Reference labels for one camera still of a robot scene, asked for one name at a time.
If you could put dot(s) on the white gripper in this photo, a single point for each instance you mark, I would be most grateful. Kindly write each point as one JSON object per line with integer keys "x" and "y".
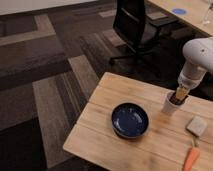
{"x": 190, "y": 77}

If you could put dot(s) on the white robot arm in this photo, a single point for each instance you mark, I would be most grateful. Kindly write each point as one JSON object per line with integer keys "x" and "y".
{"x": 198, "y": 54}

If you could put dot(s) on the dark blue ceramic bowl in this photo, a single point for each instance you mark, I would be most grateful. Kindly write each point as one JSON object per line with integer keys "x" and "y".
{"x": 129, "y": 120}

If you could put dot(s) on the white square sponge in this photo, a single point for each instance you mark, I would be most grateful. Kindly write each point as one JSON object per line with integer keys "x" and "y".
{"x": 197, "y": 126}

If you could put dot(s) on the black office chair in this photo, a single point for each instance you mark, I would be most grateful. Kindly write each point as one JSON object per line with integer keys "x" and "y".
{"x": 138, "y": 30}

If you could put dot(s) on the orange carrot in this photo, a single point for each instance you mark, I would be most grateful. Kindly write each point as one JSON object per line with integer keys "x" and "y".
{"x": 192, "y": 155}

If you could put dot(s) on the clear glass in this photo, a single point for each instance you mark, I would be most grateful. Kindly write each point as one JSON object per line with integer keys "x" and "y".
{"x": 208, "y": 17}

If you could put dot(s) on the blue round disc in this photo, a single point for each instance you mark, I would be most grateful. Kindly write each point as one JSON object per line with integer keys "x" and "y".
{"x": 179, "y": 11}

